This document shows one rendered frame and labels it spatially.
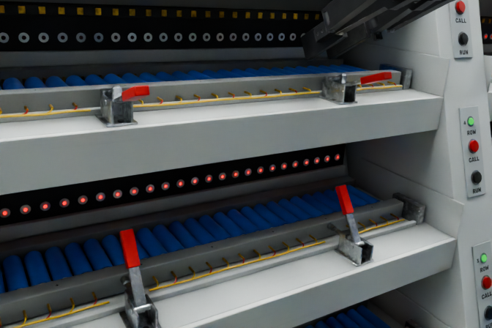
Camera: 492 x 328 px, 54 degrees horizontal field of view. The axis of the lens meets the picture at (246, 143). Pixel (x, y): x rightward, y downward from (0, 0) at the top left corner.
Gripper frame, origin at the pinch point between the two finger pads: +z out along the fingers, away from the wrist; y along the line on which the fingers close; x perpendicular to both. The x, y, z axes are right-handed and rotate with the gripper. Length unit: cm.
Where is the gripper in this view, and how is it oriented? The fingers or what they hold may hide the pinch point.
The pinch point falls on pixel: (334, 37)
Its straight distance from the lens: 59.0
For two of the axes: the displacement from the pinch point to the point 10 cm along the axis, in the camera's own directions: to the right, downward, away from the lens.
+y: 8.6, -1.2, 5.0
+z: -4.7, 2.2, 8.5
